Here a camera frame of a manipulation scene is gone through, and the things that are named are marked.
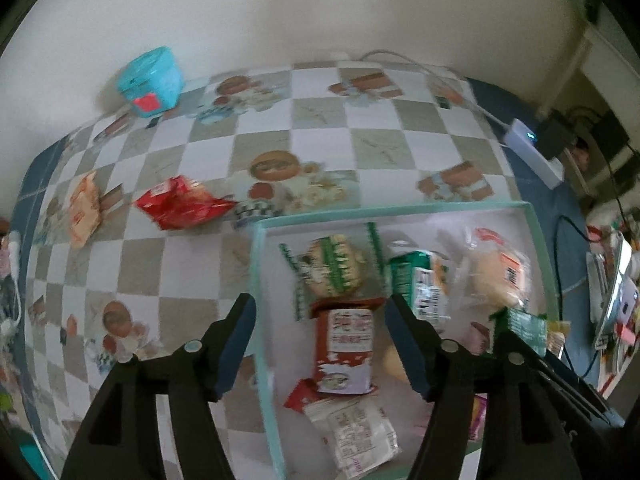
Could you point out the green and white snack packet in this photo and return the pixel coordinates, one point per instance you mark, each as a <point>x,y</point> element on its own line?
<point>422,280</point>

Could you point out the dark green snack packet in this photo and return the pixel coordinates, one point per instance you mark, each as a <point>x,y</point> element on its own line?
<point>522,325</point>

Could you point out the clear bread packet red label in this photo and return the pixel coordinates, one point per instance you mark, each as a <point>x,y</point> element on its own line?
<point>500,270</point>

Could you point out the black power adapter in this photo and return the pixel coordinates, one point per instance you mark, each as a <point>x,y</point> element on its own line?
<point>557,135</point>

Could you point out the white power strip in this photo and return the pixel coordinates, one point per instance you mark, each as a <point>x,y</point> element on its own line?
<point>532,147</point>

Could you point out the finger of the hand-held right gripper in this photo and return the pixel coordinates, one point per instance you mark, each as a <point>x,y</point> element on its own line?
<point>575,385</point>

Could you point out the small red packet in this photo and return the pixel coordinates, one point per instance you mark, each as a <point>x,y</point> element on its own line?
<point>300,395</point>

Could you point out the silver laptop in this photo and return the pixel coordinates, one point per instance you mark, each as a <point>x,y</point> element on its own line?
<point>612,285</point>

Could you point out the turquoise container with red label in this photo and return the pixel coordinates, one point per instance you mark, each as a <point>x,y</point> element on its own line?
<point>150,77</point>

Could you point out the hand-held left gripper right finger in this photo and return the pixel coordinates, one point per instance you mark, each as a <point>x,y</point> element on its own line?
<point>407,355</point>

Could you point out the black box device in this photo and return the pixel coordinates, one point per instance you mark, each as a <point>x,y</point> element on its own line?
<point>607,132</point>

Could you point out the checkered printed tablecloth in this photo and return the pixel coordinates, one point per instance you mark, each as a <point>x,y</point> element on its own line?
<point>210,160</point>

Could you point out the orange snack packet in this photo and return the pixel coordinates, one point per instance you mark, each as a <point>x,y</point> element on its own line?
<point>84,212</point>

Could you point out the pink snack packet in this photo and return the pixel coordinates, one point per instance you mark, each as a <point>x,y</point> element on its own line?
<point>479,415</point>

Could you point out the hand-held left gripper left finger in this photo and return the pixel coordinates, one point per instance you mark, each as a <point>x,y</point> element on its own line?
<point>232,355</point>

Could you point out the green striped round cracker packet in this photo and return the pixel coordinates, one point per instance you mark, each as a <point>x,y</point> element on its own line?
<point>330,265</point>

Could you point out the teal-rimmed white box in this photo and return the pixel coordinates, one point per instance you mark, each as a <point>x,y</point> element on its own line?
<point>450,230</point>

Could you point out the red and white snack packet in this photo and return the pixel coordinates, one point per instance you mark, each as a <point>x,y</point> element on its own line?
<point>345,345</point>

